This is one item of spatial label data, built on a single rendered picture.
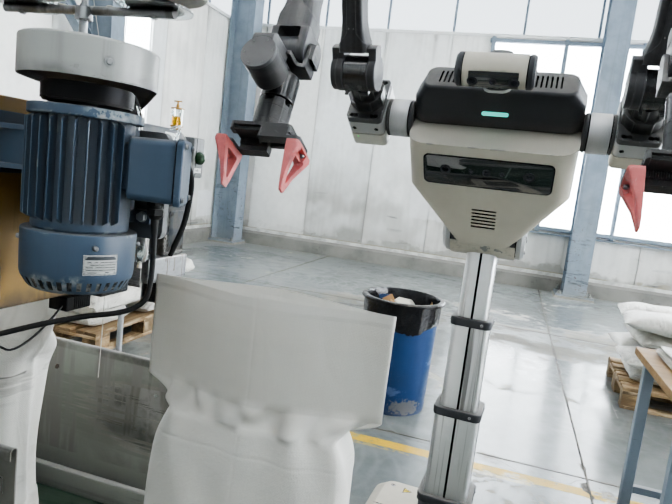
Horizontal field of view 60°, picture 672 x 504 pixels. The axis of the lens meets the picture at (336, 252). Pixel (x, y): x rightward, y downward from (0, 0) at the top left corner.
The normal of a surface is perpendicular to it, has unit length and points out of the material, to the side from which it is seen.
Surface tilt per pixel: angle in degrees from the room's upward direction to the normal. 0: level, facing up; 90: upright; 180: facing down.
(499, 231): 130
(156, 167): 90
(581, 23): 90
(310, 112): 90
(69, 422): 90
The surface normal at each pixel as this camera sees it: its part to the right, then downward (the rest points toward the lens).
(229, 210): -0.29, 0.09
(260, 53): -0.25, -0.36
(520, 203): -0.33, 0.69
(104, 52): 0.54, 0.18
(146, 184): 0.12, 0.14
